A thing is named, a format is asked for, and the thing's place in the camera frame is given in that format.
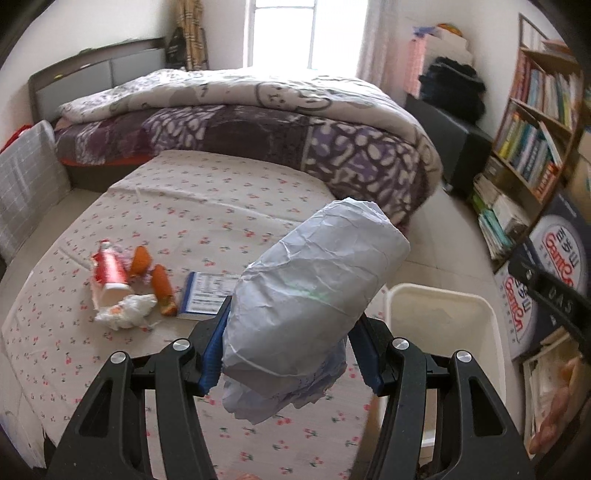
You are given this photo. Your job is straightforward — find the white plastic bin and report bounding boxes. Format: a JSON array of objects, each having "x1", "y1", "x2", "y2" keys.
[{"x1": 367, "y1": 282, "x2": 507, "y2": 480}]

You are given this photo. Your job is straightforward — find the black clothes pile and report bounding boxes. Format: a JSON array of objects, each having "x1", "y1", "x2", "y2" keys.
[{"x1": 418, "y1": 56, "x2": 486, "y2": 123}]

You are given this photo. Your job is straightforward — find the dark bed headboard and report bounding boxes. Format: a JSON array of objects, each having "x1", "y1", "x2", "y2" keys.
[{"x1": 28, "y1": 38, "x2": 168, "y2": 122}]

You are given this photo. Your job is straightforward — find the dark bed frame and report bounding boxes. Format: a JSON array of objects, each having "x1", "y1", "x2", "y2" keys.
[{"x1": 60, "y1": 156, "x2": 154, "y2": 191}]

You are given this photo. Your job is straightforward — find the plaid coat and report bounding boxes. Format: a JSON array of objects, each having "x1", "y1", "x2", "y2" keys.
[{"x1": 173, "y1": 0, "x2": 210, "y2": 71}]

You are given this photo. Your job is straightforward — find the wooden bookshelf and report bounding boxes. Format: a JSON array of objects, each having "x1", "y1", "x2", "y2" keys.
[{"x1": 488, "y1": 13, "x2": 585, "y2": 206}]

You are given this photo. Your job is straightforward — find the cherry print tablecloth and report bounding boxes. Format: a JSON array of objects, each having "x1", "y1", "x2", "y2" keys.
[{"x1": 0, "y1": 150, "x2": 385, "y2": 480}]

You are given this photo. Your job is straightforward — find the white tissue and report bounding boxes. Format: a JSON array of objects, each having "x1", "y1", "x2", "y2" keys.
[{"x1": 95, "y1": 294, "x2": 159, "y2": 330}]

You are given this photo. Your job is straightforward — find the window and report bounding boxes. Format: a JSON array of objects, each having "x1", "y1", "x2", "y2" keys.
[{"x1": 244, "y1": 0, "x2": 370, "y2": 73}]

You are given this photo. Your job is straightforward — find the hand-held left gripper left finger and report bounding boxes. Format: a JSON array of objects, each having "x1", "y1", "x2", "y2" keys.
[{"x1": 46, "y1": 295, "x2": 232, "y2": 480}]

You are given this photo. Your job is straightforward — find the floor stack of books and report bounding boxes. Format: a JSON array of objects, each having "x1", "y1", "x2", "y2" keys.
[{"x1": 471, "y1": 173, "x2": 532, "y2": 262}]

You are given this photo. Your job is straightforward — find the red cloth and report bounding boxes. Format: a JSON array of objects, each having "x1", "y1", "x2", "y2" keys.
[{"x1": 0, "y1": 128, "x2": 29, "y2": 153}]

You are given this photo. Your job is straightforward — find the brown cardboard box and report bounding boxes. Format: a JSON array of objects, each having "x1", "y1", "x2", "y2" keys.
[{"x1": 566, "y1": 124, "x2": 591, "y2": 204}]

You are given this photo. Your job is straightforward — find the sheer window curtain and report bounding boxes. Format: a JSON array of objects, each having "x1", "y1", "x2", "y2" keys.
[{"x1": 355, "y1": 0, "x2": 403, "y2": 89}]

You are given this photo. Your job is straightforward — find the row of shelf books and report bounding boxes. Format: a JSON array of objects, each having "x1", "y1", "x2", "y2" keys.
[{"x1": 496, "y1": 51, "x2": 583, "y2": 195}]

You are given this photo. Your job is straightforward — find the red paper cup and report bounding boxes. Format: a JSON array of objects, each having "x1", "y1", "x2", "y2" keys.
[{"x1": 89, "y1": 239, "x2": 133, "y2": 309}]

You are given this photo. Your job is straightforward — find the black bag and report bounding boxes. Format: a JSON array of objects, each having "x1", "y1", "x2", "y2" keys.
[{"x1": 165, "y1": 28, "x2": 189, "y2": 70}]

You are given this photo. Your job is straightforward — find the person's right hand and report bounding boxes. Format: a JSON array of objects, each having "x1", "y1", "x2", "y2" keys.
[{"x1": 529, "y1": 357, "x2": 591, "y2": 457}]

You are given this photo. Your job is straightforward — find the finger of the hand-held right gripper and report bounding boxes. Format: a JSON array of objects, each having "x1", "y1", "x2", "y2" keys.
[{"x1": 507, "y1": 259, "x2": 548, "y2": 304}]

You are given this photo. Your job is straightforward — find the black cabinet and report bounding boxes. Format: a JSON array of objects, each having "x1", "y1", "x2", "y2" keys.
[{"x1": 405, "y1": 95, "x2": 494, "y2": 199}]

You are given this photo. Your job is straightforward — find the white printed quilt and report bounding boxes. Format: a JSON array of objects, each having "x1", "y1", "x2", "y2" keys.
[{"x1": 58, "y1": 67, "x2": 445, "y2": 186}]

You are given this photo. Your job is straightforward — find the pale blue paper bag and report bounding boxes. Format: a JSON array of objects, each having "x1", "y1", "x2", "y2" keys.
[{"x1": 220, "y1": 198, "x2": 412, "y2": 425}]

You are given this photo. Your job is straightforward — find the pink and white boards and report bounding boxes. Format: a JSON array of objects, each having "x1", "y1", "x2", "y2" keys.
[{"x1": 406, "y1": 23, "x2": 474, "y2": 100}]

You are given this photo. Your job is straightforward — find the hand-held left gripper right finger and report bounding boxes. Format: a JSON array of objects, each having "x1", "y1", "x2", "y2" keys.
[{"x1": 348, "y1": 314, "x2": 536, "y2": 480}]

